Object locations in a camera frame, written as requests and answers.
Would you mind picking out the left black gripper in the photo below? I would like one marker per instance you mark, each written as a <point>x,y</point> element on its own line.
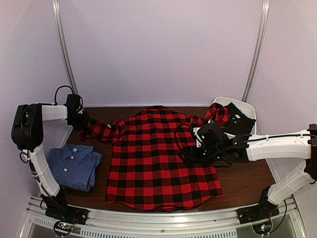
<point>87,121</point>

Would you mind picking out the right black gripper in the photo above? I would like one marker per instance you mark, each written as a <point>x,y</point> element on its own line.
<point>190,152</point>

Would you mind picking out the red black plaid shirt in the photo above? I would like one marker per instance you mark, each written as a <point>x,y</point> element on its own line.
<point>146,169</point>

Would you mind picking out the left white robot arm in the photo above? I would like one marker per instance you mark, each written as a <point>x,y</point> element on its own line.
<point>28,134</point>

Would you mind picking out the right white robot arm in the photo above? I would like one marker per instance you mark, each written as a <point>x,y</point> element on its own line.
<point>301,145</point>

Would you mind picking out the black shirt in basin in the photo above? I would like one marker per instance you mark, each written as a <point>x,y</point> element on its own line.
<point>238,122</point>

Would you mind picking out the folded blue checked shirt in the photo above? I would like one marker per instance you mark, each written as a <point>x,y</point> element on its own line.
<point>74,166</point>

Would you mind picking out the white plastic basin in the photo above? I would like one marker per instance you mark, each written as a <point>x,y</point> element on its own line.
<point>245,108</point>

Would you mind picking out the right circuit board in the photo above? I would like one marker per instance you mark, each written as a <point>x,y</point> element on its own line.
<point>262,228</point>

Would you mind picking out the circuit board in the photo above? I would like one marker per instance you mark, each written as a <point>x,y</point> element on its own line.
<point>262,228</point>
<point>62,228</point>

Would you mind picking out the left circuit board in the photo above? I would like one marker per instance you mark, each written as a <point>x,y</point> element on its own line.
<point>62,228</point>

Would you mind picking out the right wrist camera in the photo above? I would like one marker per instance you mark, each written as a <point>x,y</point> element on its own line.
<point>196,137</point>

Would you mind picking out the front aluminium rail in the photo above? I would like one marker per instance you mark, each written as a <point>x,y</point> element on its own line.
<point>223,223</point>

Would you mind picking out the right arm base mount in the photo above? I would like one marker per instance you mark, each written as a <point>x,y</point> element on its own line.
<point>257,213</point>

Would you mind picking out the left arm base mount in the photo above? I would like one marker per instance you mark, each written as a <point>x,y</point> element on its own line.
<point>69,214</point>

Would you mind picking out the left aluminium frame post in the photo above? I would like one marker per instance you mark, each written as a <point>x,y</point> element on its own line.
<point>63,46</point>

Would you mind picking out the aluminium frame post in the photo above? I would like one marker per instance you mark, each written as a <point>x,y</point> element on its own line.
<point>264,16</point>
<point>63,46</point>

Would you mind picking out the right aluminium frame post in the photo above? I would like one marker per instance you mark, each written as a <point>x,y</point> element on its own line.
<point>264,16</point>

